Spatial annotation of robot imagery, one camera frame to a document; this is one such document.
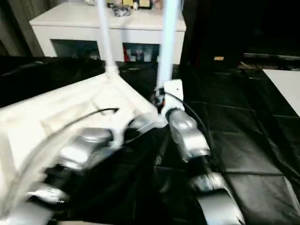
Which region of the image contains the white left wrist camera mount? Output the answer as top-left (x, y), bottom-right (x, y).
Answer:
top-left (109, 114), bottom-right (141, 150)

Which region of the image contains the white flat board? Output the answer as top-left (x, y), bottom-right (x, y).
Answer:
top-left (262, 69), bottom-right (300, 117)

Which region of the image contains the grey pleated curtain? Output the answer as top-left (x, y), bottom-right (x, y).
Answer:
top-left (0, 0), bottom-right (45, 57)

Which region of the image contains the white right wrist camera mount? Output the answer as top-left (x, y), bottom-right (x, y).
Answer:
top-left (160, 79), bottom-right (186, 118)

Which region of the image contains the white plastic table top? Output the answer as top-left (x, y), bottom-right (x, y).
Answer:
top-left (0, 65), bottom-right (167, 221)

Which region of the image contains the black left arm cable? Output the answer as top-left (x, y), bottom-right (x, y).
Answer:
top-left (14, 107), bottom-right (120, 200)

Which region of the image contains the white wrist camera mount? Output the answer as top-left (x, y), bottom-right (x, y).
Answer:
top-left (160, 79), bottom-right (186, 118)
top-left (109, 114), bottom-right (141, 150)

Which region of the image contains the white plastic table leg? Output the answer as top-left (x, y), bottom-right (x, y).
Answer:
top-left (156, 0), bottom-right (181, 89)
top-left (96, 0), bottom-right (120, 77)

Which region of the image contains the black cable bundle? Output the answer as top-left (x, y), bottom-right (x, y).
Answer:
top-left (110, 4), bottom-right (132, 17)

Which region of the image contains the white sideboard cabinet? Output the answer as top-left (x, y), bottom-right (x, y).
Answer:
top-left (29, 2), bottom-right (187, 64)

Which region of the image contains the black table mat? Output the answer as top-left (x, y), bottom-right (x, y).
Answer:
top-left (0, 55), bottom-right (300, 225)

